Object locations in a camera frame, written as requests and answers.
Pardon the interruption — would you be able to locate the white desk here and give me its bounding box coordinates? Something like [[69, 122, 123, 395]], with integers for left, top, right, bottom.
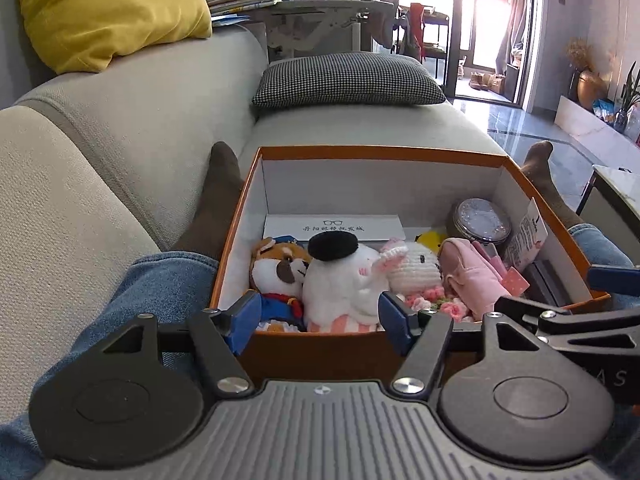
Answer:
[[250, 0, 396, 63]]

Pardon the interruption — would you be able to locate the green potted plant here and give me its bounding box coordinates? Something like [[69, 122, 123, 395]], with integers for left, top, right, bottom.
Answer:
[[617, 62, 640, 133]]

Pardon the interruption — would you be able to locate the stack of books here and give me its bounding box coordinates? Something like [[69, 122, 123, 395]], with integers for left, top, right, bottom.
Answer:
[[202, 0, 283, 26]]

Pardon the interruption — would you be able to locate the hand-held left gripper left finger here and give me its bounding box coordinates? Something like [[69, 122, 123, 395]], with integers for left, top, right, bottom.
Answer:
[[102, 291, 262, 396]]

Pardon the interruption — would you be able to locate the copper vase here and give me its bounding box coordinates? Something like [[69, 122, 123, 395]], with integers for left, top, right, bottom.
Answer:
[[577, 71, 608, 111]]

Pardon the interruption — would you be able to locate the person's right foot brown sock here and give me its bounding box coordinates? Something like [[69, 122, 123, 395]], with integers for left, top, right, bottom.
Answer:
[[520, 141, 585, 231]]

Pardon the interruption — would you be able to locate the marble top coffee table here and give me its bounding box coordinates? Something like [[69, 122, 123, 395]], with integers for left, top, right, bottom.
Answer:
[[580, 164, 640, 247]]

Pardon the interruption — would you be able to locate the striped grey cushion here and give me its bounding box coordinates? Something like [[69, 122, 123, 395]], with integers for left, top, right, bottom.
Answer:
[[251, 51, 447, 109]]

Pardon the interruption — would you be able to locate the fox plush in blue uniform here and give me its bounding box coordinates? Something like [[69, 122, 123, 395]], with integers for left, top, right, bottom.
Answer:
[[249, 237, 313, 333]]

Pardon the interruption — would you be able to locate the person's left leg in jeans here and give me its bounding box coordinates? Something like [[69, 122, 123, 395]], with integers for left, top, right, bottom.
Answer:
[[0, 252, 221, 480]]

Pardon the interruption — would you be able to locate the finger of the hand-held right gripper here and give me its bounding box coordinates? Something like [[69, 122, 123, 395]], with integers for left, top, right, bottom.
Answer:
[[494, 296, 640, 351], [587, 266, 640, 297]]

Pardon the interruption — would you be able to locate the pink plush pouch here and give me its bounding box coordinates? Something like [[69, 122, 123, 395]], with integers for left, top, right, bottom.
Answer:
[[437, 237, 513, 322]]

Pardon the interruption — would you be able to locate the white tagged packet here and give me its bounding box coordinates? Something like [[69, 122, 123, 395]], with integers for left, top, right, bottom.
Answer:
[[502, 197, 549, 272]]

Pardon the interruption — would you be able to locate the beige curtain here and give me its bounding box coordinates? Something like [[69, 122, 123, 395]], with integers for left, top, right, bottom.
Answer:
[[495, 0, 538, 106]]

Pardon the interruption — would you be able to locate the person's right leg in jeans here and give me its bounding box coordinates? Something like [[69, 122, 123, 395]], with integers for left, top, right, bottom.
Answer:
[[567, 222, 640, 311]]

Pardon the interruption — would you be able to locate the white low cabinet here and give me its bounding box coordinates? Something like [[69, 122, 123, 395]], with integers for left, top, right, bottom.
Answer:
[[555, 95, 640, 146]]

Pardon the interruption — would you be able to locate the small pink case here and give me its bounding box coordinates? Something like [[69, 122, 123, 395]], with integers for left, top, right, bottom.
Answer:
[[501, 266, 531, 295]]

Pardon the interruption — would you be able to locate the yellow plastic toy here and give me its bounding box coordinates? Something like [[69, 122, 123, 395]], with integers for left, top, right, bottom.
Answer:
[[416, 230, 449, 252]]

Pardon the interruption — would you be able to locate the round glitter tin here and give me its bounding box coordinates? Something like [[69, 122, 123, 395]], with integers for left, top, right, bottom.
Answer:
[[451, 198, 512, 257]]

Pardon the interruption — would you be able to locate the person's left foot brown sock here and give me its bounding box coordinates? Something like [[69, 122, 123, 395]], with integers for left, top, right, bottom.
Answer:
[[172, 141, 246, 262]]

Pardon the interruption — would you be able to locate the orange cardboard storage box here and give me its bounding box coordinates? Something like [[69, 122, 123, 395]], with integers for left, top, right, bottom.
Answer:
[[209, 146, 612, 386]]

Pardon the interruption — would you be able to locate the grey office chair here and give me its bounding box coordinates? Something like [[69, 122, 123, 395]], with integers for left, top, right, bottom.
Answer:
[[372, 0, 406, 53]]

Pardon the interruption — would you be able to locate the yellow pillow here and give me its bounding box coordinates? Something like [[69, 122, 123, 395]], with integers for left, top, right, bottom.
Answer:
[[17, 0, 213, 75]]

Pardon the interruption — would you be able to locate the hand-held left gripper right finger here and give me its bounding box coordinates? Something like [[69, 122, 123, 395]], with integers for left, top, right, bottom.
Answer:
[[378, 291, 546, 395]]

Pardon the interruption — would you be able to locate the person's foot brown sock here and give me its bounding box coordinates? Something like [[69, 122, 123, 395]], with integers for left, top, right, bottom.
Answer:
[[172, 141, 246, 262], [520, 141, 585, 231]]

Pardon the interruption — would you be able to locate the person's leg in jeans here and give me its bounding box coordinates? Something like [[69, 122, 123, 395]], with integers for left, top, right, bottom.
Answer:
[[567, 222, 640, 311], [0, 252, 221, 480]]

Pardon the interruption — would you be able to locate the white plush with black hat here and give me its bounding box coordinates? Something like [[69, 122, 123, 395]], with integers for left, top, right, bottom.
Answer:
[[302, 234, 388, 335]]

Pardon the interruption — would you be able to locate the crochet bunny with flower bouquet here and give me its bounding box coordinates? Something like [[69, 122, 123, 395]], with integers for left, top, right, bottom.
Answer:
[[377, 239, 473, 323]]

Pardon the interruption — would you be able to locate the beige fabric sofa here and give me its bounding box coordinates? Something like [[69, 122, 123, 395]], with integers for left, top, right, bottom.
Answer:
[[0, 22, 511, 426]]

